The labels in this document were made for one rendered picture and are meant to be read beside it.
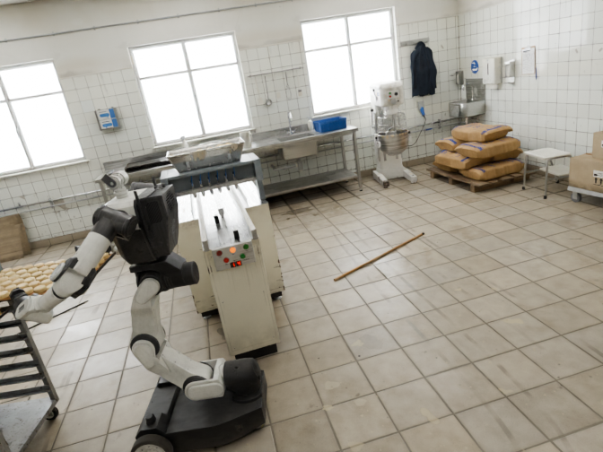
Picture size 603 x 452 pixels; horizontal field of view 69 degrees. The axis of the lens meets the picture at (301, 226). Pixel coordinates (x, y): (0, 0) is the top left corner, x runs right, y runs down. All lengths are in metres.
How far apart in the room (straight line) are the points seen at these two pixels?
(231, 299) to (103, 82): 4.32
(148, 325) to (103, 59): 4.67
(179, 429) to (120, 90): 4.86
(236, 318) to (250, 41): 4.43
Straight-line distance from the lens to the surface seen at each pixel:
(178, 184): 3.32
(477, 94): 7.19
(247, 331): 2.90
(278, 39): 6.53
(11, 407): 3.30
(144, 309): 2.27
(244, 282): 2.74
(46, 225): 6.98
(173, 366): 2.45
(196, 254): 3.39
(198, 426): 2.45
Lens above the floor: 1.75
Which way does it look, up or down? 20 degrees down
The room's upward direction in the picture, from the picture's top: 10 degrees counter-clockwise
